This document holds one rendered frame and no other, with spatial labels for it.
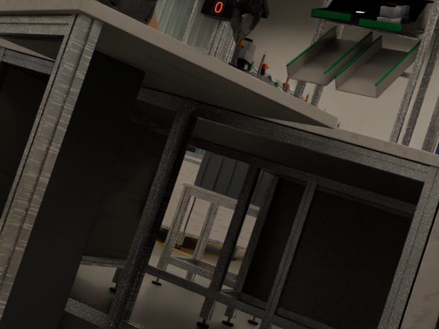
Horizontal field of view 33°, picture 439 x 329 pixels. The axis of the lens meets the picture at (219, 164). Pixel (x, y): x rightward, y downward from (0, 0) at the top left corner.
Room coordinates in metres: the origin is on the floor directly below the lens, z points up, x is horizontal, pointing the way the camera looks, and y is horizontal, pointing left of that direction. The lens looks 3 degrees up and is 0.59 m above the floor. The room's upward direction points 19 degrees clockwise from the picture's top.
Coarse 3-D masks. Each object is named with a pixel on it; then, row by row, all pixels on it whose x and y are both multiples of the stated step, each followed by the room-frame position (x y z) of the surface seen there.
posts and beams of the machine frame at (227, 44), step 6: (228, 24) 3.58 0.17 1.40; (228, 30) 3.57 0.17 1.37; (228, 36) 3.58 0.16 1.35; (222, 42) 3.58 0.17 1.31; (228, 42) 3.56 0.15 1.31; (234, 42) 3.59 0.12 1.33; (222, 48) 3.57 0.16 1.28; (228, 48) 3.56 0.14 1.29; (222, 54) 3.58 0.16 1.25; (228, 54) 3.58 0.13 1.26; (222, 60) 3.56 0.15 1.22; (228, 60) 3.60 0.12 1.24
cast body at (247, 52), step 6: (246, 42) 2.32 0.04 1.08; (252, 42) 2.34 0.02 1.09; (240, 48) 2.31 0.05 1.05; (246, 48) 2.32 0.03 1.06; (252, 48) 2.33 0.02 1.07; (240, 54) 2.31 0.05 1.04; (246, 54) 2.31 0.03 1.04; (252, 54) 2.35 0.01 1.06; (246, 60) 2.32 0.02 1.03; (252, 60) 2.36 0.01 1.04
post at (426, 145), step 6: (438, 96) 3.14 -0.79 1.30; (438, 102) 3.13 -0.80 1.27; (438, 108) 3.13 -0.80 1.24; (432, 114) 3.14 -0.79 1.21; (438, 114) 3.13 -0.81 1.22; (432, 120) 3.13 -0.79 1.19; (438, 120) 3.12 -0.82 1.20; (432, 126) 3.13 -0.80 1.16; (438, 126) 3.12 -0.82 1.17; (432, 132) 3.13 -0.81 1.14; (426, 138) 3.13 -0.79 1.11; (432, 138) 3.12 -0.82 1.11; (426, 144) 3.13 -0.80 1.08; (432, 144) 3.12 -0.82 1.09; (426, 150) 3.13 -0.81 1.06
